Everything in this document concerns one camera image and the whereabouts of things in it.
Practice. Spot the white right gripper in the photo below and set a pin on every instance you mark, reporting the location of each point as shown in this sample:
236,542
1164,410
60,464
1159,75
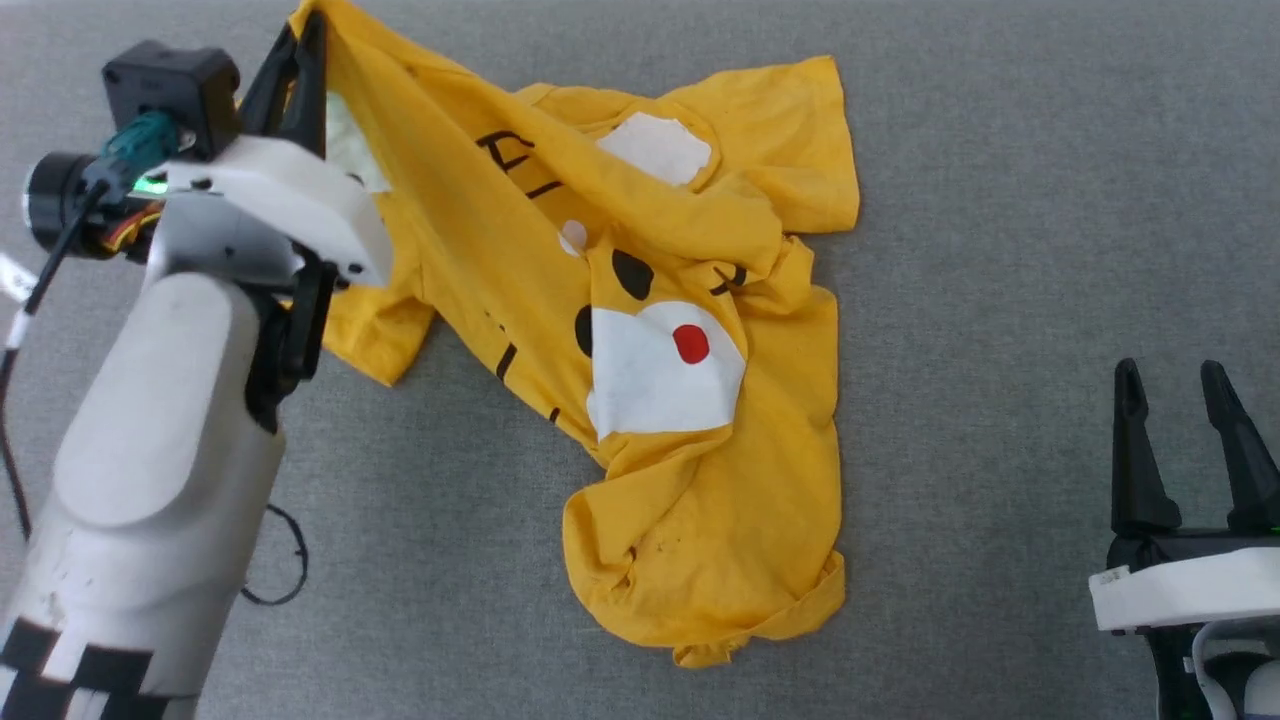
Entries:
1190,590

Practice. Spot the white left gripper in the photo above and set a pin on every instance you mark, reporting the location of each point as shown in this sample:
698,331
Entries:
290,195

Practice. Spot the yellow printed t-shirt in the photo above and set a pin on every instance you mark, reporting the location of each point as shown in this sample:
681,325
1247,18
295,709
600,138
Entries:
700,500

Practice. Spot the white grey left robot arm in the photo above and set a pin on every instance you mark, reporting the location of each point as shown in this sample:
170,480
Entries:
150,450

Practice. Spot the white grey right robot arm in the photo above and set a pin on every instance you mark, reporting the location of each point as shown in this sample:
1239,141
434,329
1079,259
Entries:
1260,690

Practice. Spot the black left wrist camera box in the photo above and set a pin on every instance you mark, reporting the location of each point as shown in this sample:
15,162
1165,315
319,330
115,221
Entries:
170,95

